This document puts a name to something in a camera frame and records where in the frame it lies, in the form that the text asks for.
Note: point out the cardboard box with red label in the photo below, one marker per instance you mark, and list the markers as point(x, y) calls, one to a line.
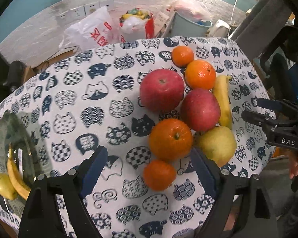
point(164, 17)

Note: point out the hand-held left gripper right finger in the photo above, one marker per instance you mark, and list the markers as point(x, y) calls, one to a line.
point(203, 173)

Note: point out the green glass bowl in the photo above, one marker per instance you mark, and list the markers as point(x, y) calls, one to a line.
point(5, 133)

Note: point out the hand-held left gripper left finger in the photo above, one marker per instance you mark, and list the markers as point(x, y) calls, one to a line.
point(94, 171)

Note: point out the white jug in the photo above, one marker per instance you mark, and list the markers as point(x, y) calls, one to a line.
point(219, 28)

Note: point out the white wall socket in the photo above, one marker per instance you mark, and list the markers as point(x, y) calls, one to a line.
point(92, 7)
point(77, 11)
point(106, 4)
point(62, 17)

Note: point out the small brown cardboard box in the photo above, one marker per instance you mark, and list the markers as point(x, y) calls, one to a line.
point(29, 73)

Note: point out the yellow banana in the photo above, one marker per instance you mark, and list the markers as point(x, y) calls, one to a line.
point(224, 104)
point(15, 176)

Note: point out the yellow-green pear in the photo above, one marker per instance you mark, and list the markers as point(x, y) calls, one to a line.
point(217, 145)
point(3, 186)

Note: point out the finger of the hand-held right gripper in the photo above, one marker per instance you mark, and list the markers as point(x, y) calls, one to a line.
point(253, 117)
point(268, 103)

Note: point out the teal bucket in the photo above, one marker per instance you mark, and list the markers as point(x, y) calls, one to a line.
point(186, 27)

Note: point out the white plastic bag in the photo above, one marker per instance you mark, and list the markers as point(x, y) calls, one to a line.
point(89, 27)

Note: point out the red apple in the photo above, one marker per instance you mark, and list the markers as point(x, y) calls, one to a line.
point(200, 109)
point(162, 89)

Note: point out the small orange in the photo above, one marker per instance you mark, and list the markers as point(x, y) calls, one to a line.
point(159, 175)
point(182, 55)

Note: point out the cat print tablecloth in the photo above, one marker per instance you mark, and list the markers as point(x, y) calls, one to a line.
point(89, 119)

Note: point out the grey metal frame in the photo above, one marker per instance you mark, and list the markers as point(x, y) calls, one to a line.
point(268, 22)

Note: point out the person's right hand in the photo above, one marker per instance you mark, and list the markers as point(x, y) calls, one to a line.
point(294, 164)

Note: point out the pink plastic bag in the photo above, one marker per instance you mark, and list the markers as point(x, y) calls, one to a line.
point(193, 8)

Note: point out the large orange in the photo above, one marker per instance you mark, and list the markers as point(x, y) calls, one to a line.
point(200, 74)
point(170, 139)

